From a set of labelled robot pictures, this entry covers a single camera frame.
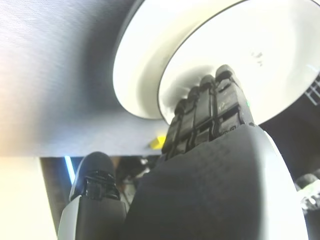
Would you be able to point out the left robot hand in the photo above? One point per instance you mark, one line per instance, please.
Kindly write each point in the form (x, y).
(200, 187)

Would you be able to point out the yellow block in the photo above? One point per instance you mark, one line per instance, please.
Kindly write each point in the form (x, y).
(157, 143)

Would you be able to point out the glowing blue light strip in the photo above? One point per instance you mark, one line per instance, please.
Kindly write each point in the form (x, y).
(68, 167)

